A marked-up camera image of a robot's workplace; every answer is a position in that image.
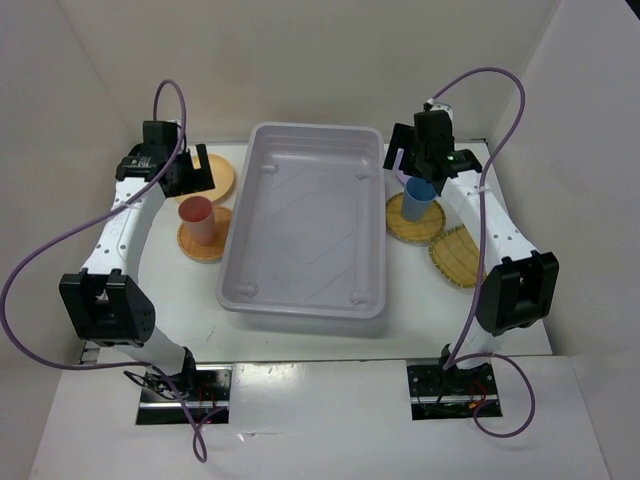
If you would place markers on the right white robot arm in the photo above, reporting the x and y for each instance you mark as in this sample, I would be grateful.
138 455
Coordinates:
518 280

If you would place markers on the pink plastic cup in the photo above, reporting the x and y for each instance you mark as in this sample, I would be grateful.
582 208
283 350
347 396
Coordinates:
197 216

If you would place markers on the rectangular bamboo tray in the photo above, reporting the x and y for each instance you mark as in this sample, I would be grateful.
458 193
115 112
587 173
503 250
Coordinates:
456 257

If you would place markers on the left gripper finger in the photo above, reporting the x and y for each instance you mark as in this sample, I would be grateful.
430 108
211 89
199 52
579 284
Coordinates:
201 160
192 180

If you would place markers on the orange plastic plate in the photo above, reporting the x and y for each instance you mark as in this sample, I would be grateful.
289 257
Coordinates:
223 175

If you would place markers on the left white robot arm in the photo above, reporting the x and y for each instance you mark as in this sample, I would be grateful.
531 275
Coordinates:
104 301

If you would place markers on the round woven orange tray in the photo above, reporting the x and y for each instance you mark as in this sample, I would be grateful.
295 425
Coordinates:
207 253

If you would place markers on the blue plastic cup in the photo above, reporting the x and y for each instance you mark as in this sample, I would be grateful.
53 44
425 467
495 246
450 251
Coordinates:
418 196

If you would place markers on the round bamboo tray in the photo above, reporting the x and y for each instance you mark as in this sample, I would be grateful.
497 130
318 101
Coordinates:
421 232

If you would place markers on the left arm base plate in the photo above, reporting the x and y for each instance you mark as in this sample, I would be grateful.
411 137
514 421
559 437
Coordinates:
208 401

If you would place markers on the purple plastic plate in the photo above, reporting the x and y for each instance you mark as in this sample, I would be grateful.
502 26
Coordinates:
400 175

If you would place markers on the grey plastic bin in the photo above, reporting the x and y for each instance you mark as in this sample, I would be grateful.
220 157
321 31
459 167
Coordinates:
308 229

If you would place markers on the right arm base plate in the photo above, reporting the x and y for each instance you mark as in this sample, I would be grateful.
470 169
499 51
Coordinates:
438 394

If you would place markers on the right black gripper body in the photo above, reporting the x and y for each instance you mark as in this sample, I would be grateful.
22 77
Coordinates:
417 155

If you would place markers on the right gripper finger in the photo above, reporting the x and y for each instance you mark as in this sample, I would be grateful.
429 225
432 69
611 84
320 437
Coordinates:
393 159
402 137

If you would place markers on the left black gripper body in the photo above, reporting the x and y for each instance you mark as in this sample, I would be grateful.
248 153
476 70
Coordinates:
182 160

